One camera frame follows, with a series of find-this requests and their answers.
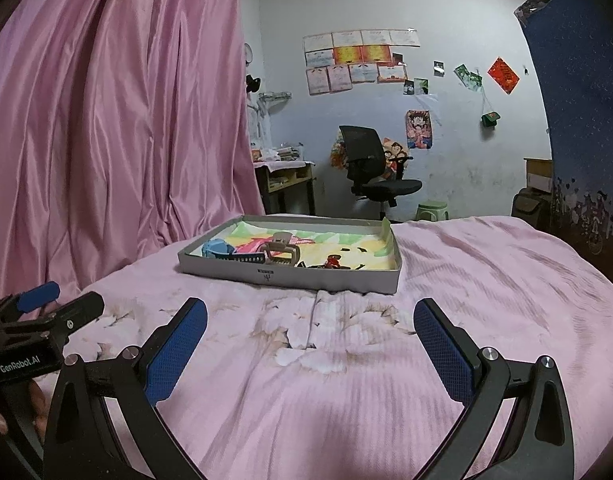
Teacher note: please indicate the red paper wall square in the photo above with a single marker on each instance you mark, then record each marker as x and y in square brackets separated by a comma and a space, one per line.
[502, 75]

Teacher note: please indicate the person's left hand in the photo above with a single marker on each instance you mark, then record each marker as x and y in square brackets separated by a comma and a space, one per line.
[39, 405]

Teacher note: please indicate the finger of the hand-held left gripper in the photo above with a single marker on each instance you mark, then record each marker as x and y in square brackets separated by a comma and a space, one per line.
[84, 307]
[36, 296]

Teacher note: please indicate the group of wall certificates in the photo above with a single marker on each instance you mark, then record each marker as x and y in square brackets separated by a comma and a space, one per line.
[336, 55]

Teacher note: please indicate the coloured drawing paper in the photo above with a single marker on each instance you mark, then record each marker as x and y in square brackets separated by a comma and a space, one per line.
[326, 247]

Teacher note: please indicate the black office chair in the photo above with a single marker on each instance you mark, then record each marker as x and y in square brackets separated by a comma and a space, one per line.
[361, 147]

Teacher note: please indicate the small green hanging ornament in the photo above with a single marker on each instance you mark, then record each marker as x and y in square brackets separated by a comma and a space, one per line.
[490, 119]

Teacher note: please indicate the tall cartoon wall poster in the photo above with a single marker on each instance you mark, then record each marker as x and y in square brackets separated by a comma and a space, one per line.
[419, 129]

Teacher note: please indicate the small dark wall photo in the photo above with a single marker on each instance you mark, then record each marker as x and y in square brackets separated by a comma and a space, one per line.
[439, 68]

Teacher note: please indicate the blue smartwatch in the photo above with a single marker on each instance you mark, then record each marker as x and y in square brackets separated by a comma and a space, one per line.
[216, 249]

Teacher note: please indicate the wide cartoon wall poster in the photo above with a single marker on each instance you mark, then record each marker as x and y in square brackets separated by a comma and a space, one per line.
[394, 152]

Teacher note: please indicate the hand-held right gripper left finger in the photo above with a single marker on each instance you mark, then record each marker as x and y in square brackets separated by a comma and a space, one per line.
[179, 355]

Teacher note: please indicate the green plastic stool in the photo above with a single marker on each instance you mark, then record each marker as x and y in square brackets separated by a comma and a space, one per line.
[431, 206]

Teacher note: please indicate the grey shallow box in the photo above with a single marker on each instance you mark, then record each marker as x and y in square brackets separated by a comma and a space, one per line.
[336, 280]

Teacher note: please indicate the round wall clock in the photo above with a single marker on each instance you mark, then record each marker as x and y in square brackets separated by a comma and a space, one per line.
[248, 55]

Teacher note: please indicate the pink blanket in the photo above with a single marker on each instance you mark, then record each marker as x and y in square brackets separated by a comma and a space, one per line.
[486, 270]

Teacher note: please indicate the dark storage bin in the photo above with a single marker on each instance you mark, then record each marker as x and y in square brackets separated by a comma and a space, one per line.
[531, 210]

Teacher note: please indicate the cardboard box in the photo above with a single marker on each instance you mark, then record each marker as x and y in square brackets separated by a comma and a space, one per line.
[538, 180]

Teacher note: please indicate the pile of desk clutter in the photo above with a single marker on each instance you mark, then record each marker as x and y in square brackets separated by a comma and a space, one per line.
[279, 154]

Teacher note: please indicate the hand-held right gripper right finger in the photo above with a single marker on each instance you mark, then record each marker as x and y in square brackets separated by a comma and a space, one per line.
[444, 355]

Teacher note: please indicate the dark frame desk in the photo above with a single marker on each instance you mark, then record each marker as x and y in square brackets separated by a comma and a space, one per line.
[286, 166]

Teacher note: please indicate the black wall ornament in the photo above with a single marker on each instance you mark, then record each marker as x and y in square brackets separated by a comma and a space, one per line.
[253, 83]

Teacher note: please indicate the dark blue printed curtain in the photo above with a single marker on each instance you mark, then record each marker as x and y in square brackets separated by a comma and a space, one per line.
[576, 110]

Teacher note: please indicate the beige hair claw clip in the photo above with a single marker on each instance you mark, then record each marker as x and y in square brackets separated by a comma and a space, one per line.
[281, 246]

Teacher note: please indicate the pink curtain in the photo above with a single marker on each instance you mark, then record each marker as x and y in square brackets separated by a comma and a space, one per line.
[111, 110]

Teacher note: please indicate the tilted green wall photo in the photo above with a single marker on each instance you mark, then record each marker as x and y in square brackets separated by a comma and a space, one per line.
[475, 81]
[461, 73]

